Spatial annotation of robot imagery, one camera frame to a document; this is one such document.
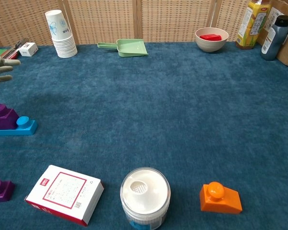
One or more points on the purple toy block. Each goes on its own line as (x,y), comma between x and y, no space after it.
(3,119)

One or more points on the blue three-stud toy brick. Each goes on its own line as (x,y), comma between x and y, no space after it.
(24,129)

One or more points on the stack of white paper cups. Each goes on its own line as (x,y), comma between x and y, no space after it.
(60,31)

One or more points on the red block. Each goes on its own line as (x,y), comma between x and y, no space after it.
(210,37)

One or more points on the orange toy block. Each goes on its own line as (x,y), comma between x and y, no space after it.
(218,203)

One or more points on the small white carton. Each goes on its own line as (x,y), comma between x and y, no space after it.
(27,49)

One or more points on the wicker folding screen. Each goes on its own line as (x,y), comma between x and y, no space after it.
(105,21)

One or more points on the light green plastic dustpan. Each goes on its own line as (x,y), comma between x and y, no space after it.
(132,48)

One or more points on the white box with red print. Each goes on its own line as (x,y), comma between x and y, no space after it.
(62,191)

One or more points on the blue carpet table cover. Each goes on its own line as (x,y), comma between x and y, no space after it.
(158,107)

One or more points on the clear jar with white lid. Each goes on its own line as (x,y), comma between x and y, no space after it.
(145,194)

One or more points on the beige bowl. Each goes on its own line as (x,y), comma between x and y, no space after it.
(211,46)

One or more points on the yellow tea bottle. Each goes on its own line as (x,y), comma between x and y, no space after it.
(252,28)

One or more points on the dark grey bottle black cap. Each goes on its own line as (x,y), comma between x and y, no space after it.
(272,40)

